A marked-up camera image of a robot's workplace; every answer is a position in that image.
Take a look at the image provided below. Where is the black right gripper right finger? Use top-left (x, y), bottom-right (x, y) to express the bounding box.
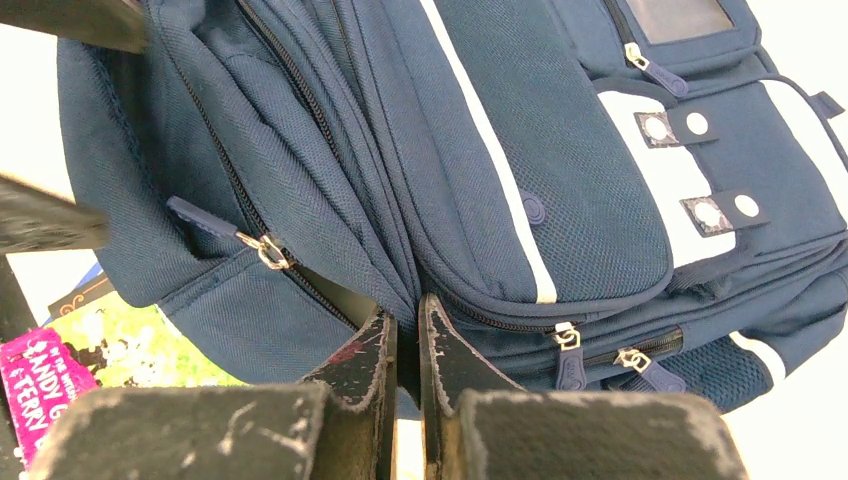
top-left (418, 294), bottom-right (748, 479)

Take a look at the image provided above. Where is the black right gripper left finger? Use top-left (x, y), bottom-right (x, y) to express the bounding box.
top-left (29, 310), bottom-right (397, 479)

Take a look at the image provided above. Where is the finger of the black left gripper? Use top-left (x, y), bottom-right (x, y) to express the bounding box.
top-left (1, 0), bottom-right (148, 54)
top-left (1, 176), bottom-right (110, 254)

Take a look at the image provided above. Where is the green dark cover book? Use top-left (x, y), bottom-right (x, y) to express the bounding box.
top-left (46, 272), bottom-right (241, 387)

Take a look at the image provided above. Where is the navy blue student backpack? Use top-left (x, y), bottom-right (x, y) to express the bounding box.
top-left (57, 1), bottom-right (847, 411)

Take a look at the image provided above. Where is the purple Treehouse book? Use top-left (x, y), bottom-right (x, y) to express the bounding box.
top-left (1, 328), bottom-right (98, 469)

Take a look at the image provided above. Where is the blue Animal Farm book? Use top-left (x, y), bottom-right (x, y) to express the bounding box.
top-left (43, 262), bottom-right (103, 325)

